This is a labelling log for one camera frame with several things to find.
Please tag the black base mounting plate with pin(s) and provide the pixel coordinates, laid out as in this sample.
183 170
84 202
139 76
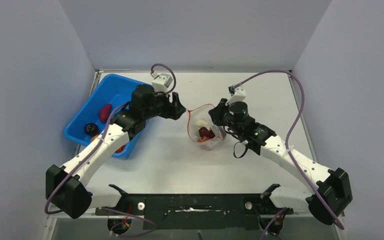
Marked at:
196 211

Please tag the clear zip top bag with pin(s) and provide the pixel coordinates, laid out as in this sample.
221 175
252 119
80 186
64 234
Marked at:
201 112

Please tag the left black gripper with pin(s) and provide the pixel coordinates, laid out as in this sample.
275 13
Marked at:
172 110

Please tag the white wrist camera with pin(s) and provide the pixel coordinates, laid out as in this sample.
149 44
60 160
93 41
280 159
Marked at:
161 82
237 94

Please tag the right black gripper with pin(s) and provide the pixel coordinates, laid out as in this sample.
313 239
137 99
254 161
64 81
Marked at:
216 114

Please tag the blue plastic bin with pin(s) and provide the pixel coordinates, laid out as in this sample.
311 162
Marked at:
112 90

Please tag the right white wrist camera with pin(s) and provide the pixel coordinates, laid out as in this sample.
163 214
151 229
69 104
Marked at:
237 94

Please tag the dark plum front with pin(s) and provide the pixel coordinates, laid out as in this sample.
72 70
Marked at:
91 129

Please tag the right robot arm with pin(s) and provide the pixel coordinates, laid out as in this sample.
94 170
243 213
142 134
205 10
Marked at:
329 191

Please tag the orange tomato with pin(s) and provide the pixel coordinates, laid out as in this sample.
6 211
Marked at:
120 149

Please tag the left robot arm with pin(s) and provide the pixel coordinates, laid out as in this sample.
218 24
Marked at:
66 185

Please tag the purple sweet potato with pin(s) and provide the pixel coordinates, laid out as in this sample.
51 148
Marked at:
104 112

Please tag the purple grape bunch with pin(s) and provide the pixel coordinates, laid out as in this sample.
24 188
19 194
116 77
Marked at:
205 134

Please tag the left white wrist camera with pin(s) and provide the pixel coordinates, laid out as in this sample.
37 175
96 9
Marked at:
161 82

